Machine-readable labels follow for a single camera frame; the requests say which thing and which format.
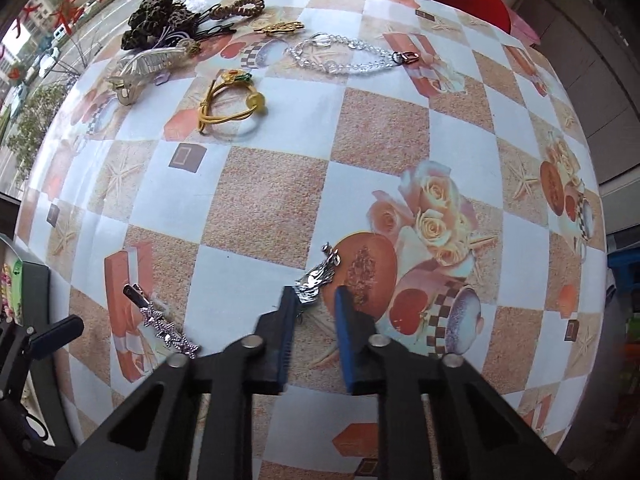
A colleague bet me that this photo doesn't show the clear crystal bead bracelet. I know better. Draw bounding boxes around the clear crystal bead bracelet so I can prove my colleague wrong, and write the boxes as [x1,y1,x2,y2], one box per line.
[284,32,422,77]

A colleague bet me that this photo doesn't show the leopard print scrunchie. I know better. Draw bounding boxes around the leopard print scrunchie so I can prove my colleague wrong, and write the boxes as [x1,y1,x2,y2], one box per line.
[121,0,202,52]

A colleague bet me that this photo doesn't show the gold leaf hair clip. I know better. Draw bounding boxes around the gold leaf hair clip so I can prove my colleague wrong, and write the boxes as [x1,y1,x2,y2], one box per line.
[252,19,305,37]

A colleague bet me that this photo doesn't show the silver star hair clip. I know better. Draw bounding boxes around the silver star hair clip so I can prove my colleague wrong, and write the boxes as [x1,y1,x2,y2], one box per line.
[123,283,201,359]

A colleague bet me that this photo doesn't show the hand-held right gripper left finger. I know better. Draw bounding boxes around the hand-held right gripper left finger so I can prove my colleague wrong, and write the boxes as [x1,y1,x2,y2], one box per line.
[55,286,301,480]

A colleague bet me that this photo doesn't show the yellow flower hair tie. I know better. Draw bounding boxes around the yellow flower hair tie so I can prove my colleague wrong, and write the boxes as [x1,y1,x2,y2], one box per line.
[197,67,269,134]

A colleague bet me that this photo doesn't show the red plastic chair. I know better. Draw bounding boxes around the red plastic chair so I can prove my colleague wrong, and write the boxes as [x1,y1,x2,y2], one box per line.
[417,0,512,37]

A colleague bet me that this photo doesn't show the beige cabinet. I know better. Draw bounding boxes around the beige cabinet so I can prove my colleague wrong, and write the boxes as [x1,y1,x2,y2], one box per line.
[510,0,640,187]

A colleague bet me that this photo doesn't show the clear large claw clip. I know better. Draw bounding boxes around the clear large claw clip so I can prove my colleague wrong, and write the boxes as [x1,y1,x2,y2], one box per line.
[107,41,202,106]

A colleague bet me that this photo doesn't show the pink plastic basin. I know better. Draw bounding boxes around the pink plastic basin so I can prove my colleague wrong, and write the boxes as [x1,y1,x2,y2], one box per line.
[507,7,542,47]

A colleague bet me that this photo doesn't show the green plastic bangle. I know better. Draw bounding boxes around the green plastic bangle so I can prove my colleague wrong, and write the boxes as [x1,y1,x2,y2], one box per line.
[8,258,24,327]

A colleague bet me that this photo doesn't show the colourful bead bracelet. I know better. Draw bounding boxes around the colourful bead bracelet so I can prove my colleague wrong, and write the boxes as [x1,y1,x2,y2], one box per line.
[0,260,13,322]

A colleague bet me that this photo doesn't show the silver leaf brooch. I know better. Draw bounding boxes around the silver leaf brooch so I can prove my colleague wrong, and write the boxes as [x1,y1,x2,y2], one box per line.
[297,242,344,307]

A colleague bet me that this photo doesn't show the black hair ties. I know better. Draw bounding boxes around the black hair ties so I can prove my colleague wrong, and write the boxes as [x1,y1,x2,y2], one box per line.
[192,20,237,42]

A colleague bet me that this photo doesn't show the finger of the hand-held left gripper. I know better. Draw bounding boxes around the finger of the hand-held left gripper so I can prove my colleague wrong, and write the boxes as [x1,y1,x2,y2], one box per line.
[27,314,86,361]

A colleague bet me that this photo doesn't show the brown coil hair tie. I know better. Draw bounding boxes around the brown coil hair tie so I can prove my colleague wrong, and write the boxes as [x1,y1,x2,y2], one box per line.
[207,0,266,21]

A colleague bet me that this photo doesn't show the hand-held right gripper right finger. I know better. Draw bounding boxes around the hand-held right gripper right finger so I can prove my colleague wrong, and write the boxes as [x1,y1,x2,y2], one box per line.
[335,287,576,480]

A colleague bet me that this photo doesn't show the blue plastic stool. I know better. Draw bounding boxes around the blue plastic stool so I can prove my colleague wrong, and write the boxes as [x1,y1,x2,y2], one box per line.
[606,247,640,282]

